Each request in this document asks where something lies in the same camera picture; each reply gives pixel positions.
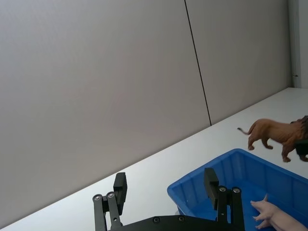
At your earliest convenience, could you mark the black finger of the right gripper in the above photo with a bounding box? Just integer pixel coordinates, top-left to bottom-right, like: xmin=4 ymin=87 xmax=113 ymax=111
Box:
xmin=295 ymin=140 xmax=308 ymax=160

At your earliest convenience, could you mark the brown toy lion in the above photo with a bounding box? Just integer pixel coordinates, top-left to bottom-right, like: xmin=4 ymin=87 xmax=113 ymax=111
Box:
xmin=237 ymin=115 xmax=308 ymax=163

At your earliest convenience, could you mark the blue plastic bin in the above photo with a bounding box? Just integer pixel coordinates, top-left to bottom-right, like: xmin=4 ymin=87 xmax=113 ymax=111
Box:
xmin=167 ymin=148 xmax=308 ymax=231

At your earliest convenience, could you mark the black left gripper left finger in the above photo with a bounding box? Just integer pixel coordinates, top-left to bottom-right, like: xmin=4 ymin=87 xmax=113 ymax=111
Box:
xmin=92 ymin=172 xmax=128 ymax=231

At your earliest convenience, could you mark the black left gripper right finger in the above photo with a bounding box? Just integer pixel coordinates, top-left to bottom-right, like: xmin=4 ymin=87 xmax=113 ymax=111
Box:
xmin=204 ymin=167 xmax=245 ymax=231

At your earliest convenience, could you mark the pink toy animal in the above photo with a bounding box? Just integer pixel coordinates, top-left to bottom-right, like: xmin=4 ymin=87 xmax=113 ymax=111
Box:
xmin=250 ymin=193 xmax=308 ymax=231

